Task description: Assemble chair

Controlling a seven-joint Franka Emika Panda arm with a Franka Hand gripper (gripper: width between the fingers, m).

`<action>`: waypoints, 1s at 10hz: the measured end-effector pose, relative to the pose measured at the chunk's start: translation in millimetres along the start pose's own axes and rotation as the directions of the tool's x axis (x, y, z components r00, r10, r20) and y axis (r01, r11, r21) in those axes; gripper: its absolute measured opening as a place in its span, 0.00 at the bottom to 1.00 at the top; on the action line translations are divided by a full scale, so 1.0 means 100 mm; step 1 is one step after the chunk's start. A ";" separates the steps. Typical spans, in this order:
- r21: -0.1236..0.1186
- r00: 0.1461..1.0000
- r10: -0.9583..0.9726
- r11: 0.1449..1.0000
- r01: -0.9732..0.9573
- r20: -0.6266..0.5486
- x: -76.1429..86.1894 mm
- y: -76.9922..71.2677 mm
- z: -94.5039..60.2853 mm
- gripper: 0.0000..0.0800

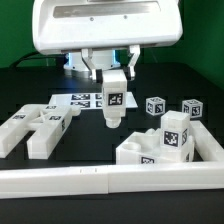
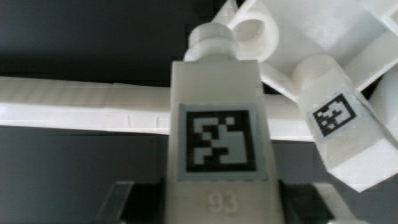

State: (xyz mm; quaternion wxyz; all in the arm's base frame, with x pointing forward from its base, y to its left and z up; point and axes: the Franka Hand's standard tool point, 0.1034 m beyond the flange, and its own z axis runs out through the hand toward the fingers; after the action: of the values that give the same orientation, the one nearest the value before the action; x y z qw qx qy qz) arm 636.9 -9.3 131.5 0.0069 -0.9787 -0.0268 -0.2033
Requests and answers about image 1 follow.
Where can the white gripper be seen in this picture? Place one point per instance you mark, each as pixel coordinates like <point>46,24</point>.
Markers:
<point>64,26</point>

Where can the white chair seat plate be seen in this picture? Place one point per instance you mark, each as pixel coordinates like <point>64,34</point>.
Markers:
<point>145,148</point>

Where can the white tag sheet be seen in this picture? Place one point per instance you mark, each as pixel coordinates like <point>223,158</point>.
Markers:
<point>86,101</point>

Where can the white tagged cube near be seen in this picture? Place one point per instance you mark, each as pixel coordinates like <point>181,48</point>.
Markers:
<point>155,106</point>

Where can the white tagged cube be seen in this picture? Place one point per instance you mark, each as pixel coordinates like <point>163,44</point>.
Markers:
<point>155,106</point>
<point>193,107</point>

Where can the white tagged cube far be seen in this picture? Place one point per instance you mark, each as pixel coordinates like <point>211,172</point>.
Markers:
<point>193,107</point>

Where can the white chair back frame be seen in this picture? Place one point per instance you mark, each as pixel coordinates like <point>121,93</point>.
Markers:
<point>48,123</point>

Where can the white U-shaped fence rail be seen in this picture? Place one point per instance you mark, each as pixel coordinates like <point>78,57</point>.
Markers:
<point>86,180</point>

